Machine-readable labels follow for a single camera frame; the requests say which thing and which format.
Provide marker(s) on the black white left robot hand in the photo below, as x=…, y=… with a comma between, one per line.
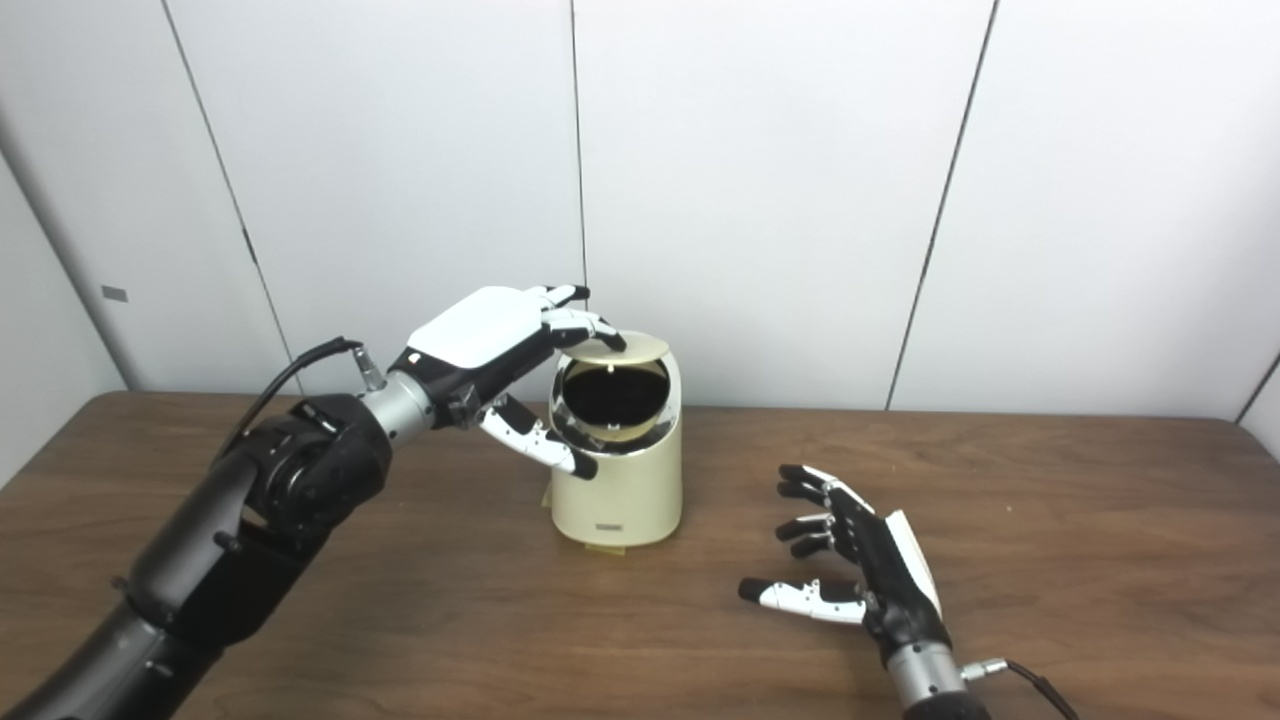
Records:
x=475, y=335

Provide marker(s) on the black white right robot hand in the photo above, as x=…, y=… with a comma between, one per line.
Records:
x=890, y=575

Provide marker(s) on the cream round bin lid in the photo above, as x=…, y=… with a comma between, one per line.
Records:
x=640, y=349

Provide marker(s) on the cream-colored bin body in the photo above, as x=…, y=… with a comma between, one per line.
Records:
x=620, y=490

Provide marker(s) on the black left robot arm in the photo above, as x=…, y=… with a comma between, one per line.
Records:
x=230, y=540

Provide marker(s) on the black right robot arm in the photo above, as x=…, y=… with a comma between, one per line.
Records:
x=935, y=685

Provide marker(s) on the yellow tape under bin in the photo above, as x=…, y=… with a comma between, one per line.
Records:
x=606, y=550

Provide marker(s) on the small gray wall label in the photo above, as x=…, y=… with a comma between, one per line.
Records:
x=114, y=294

